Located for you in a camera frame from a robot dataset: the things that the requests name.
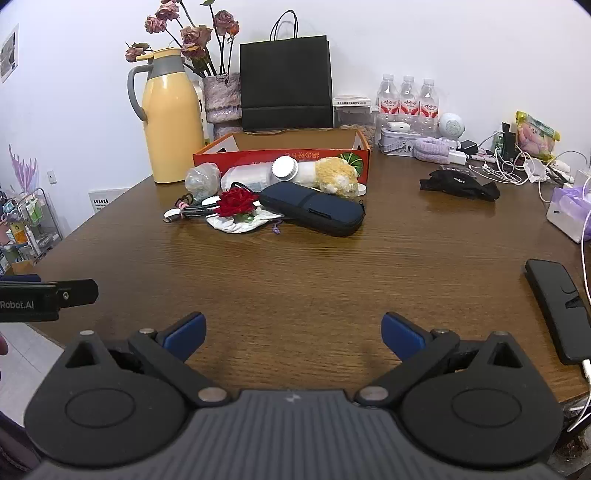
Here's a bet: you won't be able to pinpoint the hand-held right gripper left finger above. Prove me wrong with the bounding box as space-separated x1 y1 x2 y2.
62 311 230 408

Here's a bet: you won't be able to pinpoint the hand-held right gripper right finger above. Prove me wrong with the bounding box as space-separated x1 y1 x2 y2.
353 311 527 409

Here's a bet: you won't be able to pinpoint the red fabric rose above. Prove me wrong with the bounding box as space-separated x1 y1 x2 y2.
215 186 260 218

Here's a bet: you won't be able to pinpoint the dark blue zip pouch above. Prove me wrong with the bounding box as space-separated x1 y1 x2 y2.
259 182 366 238

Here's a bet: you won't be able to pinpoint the red cardboard box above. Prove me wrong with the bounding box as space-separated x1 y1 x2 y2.
192 128 371 185

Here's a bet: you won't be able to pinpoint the white jar with ribbed lid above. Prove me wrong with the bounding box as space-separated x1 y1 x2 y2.
221 156 302 192

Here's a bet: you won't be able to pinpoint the white sock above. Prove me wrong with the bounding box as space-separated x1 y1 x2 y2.
206 209 284 236

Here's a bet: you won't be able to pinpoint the person's dark purple clothing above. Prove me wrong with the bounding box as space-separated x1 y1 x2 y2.
0 410 43 472

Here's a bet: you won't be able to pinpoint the black smartphone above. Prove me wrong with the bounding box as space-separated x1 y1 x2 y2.
525 258 591 366

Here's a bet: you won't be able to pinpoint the dark calculator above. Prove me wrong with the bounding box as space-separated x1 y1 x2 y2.
438 166 482 180

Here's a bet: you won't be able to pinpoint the purple rolled towel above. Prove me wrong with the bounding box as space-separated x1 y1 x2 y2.
413 136 459 164

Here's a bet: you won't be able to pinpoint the silver tin box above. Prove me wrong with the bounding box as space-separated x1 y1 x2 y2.
378 128 428 158

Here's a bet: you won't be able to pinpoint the yellow thermos jug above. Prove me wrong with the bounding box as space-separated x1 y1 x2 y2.
127 47 206 184

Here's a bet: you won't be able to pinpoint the purple tissue box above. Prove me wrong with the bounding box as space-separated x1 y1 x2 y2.
546 182 591 244

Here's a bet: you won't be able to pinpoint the white round speaker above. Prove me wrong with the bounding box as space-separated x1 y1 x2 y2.
437 112 465 140

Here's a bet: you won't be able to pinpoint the white drink carton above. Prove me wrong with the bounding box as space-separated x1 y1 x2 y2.
197 80 208 139

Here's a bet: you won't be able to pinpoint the black upright device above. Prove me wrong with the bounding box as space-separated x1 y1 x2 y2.
501 121 518 160

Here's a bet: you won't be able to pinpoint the clear plastic lidded container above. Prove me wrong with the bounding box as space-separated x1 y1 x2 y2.
332 95 376 131

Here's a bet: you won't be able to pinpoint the purple ceramic vase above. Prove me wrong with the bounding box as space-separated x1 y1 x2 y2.
202 72 243 139

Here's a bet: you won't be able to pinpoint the yellow and pink snack bag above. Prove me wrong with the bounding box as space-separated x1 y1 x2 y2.
515 111 562 161

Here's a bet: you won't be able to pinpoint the black paper bag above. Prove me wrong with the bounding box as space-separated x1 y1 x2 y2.
239 10 334 132

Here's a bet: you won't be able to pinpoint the dried rose bouquet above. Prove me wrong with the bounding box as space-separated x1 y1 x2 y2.
124 0 241 78

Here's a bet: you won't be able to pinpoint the wire storage rack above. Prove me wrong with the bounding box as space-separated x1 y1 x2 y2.
0 187 64 266

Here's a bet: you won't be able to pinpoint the white wall vent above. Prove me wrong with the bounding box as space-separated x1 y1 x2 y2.
88 188 130 214

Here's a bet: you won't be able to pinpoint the purple flower wall decoration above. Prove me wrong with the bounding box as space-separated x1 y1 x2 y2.
8 143 39 195

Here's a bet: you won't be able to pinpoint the grey coiled cable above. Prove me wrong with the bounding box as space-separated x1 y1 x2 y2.
163 194 223 225

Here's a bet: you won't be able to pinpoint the black strap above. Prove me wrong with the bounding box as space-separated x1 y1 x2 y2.
419 168 501 203

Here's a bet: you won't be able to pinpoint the white charging cables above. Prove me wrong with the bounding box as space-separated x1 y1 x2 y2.
468 131 591 204

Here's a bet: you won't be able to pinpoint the wall poster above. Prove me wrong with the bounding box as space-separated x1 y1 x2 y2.
0 23 20 84

